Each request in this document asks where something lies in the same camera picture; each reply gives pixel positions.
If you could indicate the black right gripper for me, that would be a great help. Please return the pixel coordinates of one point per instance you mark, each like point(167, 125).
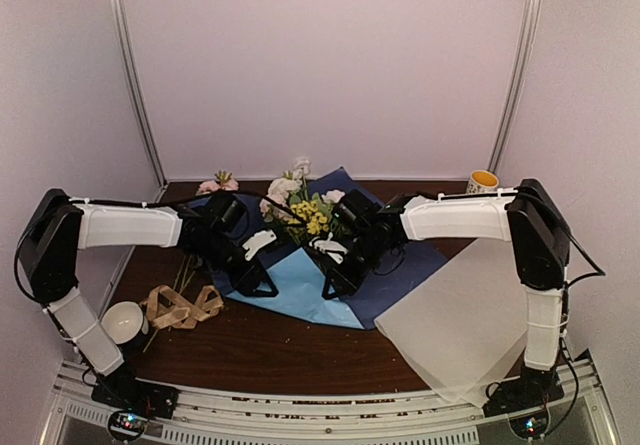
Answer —
point(350, 283)

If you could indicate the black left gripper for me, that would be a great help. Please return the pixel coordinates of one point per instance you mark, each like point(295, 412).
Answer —
point(256, 275)

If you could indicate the blue wrapping paper sheet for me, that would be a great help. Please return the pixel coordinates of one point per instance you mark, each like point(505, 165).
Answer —
point(300, 283)

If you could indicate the yellow fake flower bunch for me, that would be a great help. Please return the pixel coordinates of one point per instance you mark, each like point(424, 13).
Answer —
point(311, 216)

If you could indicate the white fake flower long stem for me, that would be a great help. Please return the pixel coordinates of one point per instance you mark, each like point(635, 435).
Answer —
point(293, 183)

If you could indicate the pale rose leafy stem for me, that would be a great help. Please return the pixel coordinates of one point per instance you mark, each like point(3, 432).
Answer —
point(332, 197)

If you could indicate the pink fake rose stem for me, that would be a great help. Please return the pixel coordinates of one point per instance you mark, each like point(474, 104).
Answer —
point(272, 208)

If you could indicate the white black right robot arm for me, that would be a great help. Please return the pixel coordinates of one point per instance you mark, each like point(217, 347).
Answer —
point(523, 219)

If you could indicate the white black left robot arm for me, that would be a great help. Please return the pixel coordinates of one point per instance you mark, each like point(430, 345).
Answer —
point(61, 226)

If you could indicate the beige ribbon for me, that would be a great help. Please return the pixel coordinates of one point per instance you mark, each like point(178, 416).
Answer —
point(165, 308)

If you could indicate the pink rose bunch with leaves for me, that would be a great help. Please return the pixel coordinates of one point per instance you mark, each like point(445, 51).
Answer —
point(220, 182)

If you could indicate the white translucent paper sheet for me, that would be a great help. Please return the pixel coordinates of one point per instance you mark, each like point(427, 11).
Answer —
point(465, 326)

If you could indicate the white floral mug yellow inside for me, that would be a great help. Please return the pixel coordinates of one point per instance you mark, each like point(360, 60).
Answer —
point(482, 181)

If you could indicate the aluminium front rail frame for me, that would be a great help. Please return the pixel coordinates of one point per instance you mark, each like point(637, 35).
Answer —
point(582, 416)

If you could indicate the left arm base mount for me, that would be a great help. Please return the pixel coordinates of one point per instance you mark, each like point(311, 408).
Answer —
point(136, 402)

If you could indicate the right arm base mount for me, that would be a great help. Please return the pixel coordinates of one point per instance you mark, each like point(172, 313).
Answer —
point(524, 400)

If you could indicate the aluminium corner post right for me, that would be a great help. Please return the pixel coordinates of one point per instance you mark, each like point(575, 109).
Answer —
point(525, 43)

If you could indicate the aluminium corner post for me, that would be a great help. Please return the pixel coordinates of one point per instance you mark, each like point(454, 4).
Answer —
point(525, 43)
point(135, 90)

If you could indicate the aluminium corner post left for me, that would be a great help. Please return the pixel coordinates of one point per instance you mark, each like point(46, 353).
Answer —
point(135, 90)

